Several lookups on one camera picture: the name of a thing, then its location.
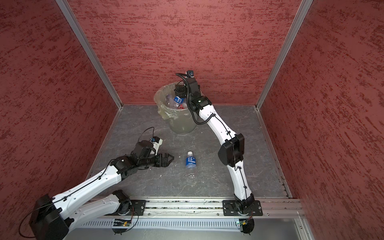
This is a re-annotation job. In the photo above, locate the white slotted cable duct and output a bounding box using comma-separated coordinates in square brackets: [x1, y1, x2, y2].
[80, 218, 240, 232]

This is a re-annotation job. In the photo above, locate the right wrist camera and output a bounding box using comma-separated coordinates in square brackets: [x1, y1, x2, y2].
[186, 70, 194, 78]

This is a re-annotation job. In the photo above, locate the clear bottle red label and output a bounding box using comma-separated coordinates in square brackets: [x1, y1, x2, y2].
[178, 103, 188, 110]

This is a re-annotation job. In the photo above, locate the blue label bottle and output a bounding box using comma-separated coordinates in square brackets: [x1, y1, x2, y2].
[174, 96, 184, 108]
[186, 151, 197, 179]

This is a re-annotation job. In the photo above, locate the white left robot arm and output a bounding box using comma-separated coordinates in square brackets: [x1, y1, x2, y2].
[29, 137, 174, 240]

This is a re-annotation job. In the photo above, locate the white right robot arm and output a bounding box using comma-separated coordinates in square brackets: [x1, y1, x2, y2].
[176, 73, 255, 215]

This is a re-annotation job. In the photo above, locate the black mounting plate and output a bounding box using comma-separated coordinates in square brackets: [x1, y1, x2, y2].
[222, 200, 264, 217]
[128, 200, 147, 216]

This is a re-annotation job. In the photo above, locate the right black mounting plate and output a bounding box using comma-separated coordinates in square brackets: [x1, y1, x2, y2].
[222, 200, 264, 217]

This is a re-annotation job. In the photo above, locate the right aluminium corner post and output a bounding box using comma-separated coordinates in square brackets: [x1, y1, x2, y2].
[256, 0, 313, 111]

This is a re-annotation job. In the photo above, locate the clear purple tinted bottle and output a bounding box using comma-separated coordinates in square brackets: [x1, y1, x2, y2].
[166, 94, 175, 108]

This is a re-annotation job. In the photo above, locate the grey mesh waste bin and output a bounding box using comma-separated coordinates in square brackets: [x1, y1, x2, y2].
[163, 117, 197, 134]

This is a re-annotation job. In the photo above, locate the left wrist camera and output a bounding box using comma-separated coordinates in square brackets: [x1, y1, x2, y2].
[151, 137, 163, 155]

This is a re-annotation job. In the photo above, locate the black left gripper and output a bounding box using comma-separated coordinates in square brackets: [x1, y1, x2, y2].
[138, 153, 174, 169]

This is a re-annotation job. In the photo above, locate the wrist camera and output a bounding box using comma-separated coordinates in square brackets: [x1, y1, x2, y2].
[151, 137, 163, 155]
[186, 70, 194, 78]

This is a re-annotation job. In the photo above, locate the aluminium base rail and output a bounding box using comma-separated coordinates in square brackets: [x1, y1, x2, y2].
[80, 197, 304, 219]

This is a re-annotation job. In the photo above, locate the translucent green bin liner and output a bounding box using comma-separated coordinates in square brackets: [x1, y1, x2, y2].
[154, 83, 192, 120]

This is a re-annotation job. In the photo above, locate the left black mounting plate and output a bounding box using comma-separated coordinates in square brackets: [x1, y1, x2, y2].
[128, 200, 147, 216]

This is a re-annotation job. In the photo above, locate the aluminium corner post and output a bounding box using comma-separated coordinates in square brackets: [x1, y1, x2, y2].
[56, 0, 124, 110]
[256, 0, 313, 111]

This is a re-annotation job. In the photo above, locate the left aluminium corner post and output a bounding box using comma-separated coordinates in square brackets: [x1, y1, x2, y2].
[56, 0, 124, 110]

